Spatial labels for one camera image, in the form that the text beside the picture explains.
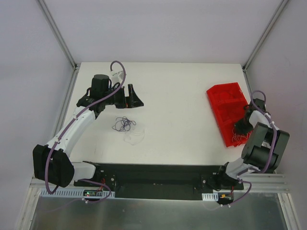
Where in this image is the blue wire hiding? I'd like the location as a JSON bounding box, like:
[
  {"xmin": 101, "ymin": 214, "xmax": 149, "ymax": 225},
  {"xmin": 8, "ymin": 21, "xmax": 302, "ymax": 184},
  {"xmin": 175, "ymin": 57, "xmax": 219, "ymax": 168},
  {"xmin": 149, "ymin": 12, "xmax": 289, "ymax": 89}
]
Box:
[{"xmin": 112, "ymin": 116, "xmax": 137, "ymax": 132}]

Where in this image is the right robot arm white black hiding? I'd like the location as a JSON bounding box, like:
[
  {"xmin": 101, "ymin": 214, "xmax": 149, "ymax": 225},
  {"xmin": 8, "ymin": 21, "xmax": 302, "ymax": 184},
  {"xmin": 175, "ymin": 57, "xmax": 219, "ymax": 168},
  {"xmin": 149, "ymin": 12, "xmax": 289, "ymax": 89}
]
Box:
[{"xmin": 212, "ymin": 98, "xmax": 290, "ymax": 190}]

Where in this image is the right white cable duct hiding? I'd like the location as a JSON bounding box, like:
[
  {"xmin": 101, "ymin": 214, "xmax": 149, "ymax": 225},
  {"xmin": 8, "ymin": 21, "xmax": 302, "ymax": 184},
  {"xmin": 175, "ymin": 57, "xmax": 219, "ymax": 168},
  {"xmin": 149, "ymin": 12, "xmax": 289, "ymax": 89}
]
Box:
[{"xmin": 201, "ymin": 192, "xmax": 219, "ymax": 202}]

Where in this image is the white cable duct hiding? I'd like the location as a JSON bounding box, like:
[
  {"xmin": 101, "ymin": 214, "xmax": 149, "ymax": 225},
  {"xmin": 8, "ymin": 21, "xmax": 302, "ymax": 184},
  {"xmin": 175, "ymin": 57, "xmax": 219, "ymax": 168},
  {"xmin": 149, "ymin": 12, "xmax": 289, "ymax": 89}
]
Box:
[
  {"xmin": 40, "ymin": 189, "xmax": 115, "ymax": 199},
  {"xmin": 201, "ymin": 192, "xmax": 219, "ymax": 202}
]

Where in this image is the left white cable duct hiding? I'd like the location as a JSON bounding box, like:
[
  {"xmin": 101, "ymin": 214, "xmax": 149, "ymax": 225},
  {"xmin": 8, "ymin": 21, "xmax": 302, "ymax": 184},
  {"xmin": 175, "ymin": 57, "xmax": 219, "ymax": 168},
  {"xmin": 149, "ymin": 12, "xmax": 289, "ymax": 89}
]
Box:
[{"xmin": 40, "ymin": 189, "xmax": 115, "ymax": 199}]

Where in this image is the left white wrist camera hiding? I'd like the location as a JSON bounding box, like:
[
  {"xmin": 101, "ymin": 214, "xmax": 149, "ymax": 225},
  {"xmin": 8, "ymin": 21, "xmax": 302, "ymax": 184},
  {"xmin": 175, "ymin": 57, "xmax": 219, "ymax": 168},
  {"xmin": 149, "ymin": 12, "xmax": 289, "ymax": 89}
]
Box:
[{"xmin": 110, "ymin": 70, "xmax": 124, "ymax": 83}]

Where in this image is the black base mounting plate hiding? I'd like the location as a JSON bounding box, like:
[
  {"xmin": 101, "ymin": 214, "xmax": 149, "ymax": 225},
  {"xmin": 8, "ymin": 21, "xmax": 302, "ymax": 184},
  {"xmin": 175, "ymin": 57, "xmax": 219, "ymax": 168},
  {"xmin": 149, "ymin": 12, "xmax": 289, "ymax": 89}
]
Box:
[{"xmin": 74, "ymin": 163, "xmax": 244, "ymax": 200}]

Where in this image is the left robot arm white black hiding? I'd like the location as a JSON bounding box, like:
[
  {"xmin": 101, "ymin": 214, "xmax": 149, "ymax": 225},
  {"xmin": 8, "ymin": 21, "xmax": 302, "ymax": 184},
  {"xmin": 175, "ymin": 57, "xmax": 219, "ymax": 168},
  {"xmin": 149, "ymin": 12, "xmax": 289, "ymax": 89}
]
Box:
[{"xmin": 33, "ymin": 71, "xmax": 144, "ymax": 187}]

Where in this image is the left aluminium frame post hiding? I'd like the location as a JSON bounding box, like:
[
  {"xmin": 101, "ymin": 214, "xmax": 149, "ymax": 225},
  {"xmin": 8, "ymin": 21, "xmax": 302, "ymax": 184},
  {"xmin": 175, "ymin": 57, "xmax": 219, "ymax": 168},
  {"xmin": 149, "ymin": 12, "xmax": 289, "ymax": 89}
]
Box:
[{"xmin": 36, "ymin": 0, "xmax": 78, "ymax": 69}]

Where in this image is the red plastic compartment bin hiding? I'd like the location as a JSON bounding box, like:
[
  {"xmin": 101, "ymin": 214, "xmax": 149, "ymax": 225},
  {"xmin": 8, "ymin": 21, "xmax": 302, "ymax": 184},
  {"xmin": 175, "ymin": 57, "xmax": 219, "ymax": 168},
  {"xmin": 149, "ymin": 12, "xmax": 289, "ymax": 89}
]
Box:
[{"xmin": 206, "ymin": 82, "xmax": 251, "ymax": 147}]

